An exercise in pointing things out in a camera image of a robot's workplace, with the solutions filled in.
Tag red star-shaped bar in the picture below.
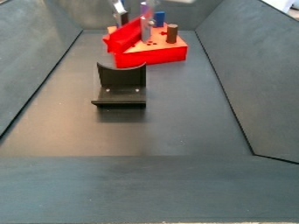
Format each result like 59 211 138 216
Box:
103 17 142 53

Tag black curved fixture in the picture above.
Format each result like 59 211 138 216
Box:
91 63 146 107

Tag purple cylinder peg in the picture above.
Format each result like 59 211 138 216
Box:
140 1 150 18

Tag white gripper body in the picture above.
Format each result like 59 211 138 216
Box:
159 0 196 4

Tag brown hexagonal peg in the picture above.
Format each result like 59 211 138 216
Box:
166 24 178 44

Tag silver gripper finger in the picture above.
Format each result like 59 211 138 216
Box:
140 0 160 42
108 0 128 27

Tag red peg board base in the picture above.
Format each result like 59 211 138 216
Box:
107 24 188 68

